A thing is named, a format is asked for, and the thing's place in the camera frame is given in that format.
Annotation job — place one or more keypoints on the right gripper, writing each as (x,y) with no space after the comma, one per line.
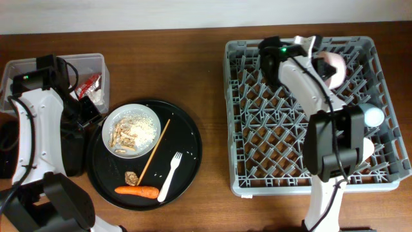
(318,64)

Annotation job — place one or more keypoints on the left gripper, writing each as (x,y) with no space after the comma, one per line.
(94,117)

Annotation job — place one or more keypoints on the pink bowl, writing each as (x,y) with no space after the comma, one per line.
(338,62)

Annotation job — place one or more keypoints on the white tissue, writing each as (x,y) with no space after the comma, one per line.
(97,97)

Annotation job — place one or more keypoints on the red snack wrapper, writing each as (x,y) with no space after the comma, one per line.
(91,85)

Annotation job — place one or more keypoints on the blue cup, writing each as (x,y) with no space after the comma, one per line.
(373,116)

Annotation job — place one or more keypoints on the small white cup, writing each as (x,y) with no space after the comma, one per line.
(368,148)

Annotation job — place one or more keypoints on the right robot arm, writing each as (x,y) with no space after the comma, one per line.
(334,139)

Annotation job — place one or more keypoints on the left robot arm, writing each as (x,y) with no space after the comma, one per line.
(52,118)

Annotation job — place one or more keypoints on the grey dishwasher rack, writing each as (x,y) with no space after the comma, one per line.
(266,127)

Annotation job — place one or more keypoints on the black bin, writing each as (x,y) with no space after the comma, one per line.
(73,144)

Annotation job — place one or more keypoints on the peanut shells pile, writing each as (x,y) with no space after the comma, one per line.
(121,138)

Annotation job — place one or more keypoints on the clear plastic bin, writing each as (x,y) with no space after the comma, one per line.
(86,65)

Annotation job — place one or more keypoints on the grey plate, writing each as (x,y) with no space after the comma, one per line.
(121,113)

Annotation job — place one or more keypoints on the round black tray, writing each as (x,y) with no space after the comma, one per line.
(106,171)

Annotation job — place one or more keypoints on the brown walnut shell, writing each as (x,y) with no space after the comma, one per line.
(131,178)

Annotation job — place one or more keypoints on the wooden chopstick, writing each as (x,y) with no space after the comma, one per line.
(153,153)

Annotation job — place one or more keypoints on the orange carrot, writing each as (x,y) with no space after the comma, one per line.
(141,191)

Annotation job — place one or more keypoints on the white plastic fork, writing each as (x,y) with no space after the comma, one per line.
(175,162)

